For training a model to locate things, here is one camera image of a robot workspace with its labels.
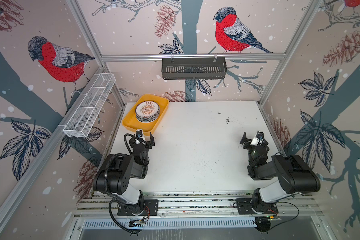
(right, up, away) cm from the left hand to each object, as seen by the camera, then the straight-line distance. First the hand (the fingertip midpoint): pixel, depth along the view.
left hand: (141, 133), depth 88 cm
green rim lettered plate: (-1, +8, +19) cm, 20 cm away
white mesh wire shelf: (-26, +17, -9) cm, 32 cm away
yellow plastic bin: (-15, +7, +21) cm, 27 cm away
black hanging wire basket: (+31, +45, +18) cm, 58 cm away
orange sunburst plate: (-3, +19, +26) cm, 32 cm away
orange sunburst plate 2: (-2, +12, +20) cm, 23 cm away
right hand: (+67, -1, -1) cm, 67 cm away
